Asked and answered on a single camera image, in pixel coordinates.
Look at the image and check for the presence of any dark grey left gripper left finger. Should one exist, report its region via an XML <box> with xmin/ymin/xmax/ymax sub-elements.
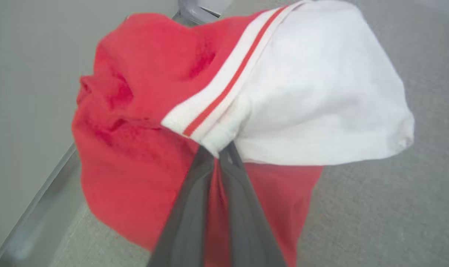
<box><xmin>147</xmin><ymin>146</ymin><xmax>215</xmax><ymax>267</ymax></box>

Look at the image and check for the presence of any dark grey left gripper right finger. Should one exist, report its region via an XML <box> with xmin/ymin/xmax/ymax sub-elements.
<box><xmin>219</xmin><ymin>142</ymin><xmax>288</xmax><ymax>267</ymax></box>

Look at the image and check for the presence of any red and white garment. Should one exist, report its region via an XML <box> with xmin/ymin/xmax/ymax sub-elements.
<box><xmin>72</xmin><ymin>0</ymin><xmax>415</xmax><ymax>267</ymax></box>

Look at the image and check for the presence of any grey fabric sofa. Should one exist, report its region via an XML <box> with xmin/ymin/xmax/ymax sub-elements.
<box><xmin>48</xmin><ymin>0</ymin><xmax>449</xmax><ymax>267</ymax></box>

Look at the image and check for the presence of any glossy grey edge strip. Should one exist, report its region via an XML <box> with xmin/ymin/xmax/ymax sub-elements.
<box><xmin>0</xmin><ymin>0</ymin><xmax>232</xmax><ymax>267</ymax></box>

